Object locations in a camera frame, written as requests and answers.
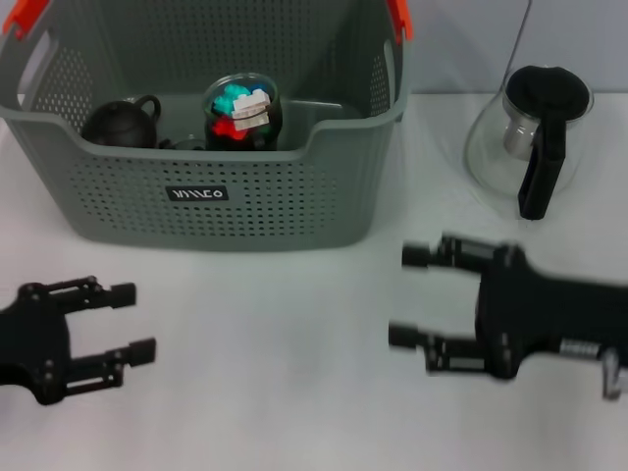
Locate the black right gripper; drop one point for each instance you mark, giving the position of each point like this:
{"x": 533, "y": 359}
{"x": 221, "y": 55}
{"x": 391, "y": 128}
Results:
{"x": 539, "y": 304}

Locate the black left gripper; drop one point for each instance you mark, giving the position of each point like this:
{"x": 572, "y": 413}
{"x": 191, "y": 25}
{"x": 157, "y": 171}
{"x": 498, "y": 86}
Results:
{"x": 32, "y": 338}

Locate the white toy brick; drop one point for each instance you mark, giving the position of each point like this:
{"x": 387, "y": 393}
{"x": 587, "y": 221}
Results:
{"x": 251, "y": 120}
{"x": 251, "y": 102}

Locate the bright red sloped brick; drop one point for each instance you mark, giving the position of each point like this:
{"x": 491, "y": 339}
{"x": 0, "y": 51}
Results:
{"x": 225, "y": 128}

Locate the teal square plate brick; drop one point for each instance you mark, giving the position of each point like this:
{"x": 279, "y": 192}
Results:
{"x": 226, "y": 102}

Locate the glass pitcher black lid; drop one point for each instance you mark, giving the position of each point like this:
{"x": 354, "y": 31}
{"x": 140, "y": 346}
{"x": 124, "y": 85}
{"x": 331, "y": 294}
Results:
{"x": 539, "y": 186}

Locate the grey perforated storage bin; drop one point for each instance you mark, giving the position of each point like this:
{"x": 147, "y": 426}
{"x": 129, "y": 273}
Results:
{"x": 245, "y": 216}

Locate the glass teacup black holder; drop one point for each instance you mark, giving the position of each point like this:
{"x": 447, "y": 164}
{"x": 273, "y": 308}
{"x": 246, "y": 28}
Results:
{"x": 185, "y": 144}
{"x": 216, "y": 143}

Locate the dark brown clay teapot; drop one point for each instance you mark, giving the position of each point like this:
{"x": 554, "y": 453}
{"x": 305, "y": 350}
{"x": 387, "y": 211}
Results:
{"x": 118, "y": 126}

